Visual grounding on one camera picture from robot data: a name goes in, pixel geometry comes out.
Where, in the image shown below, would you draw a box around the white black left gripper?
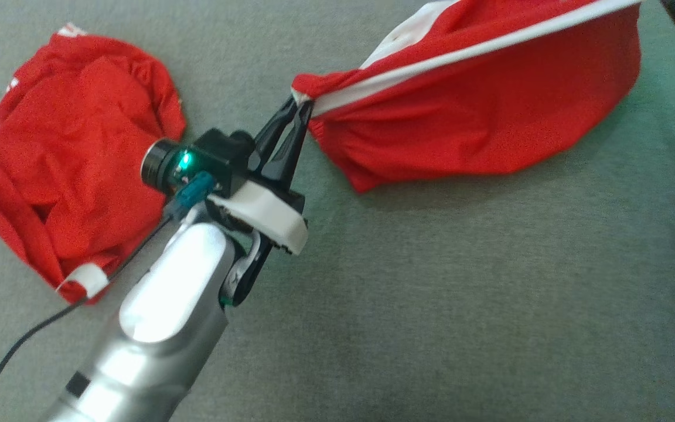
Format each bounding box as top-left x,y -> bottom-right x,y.
209,96 -> 314,307

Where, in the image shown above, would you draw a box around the red shorts with white stripe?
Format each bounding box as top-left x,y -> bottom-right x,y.
291,0 -> 644,194

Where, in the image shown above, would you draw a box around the red basketball jersey white sleeves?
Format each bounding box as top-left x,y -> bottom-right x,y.
0,23 -> 188,305

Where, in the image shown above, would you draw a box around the teal left camera plug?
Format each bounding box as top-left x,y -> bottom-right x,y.
173,173 -> 216,213

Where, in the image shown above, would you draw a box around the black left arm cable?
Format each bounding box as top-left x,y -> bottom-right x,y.
0,211 -> 177,422

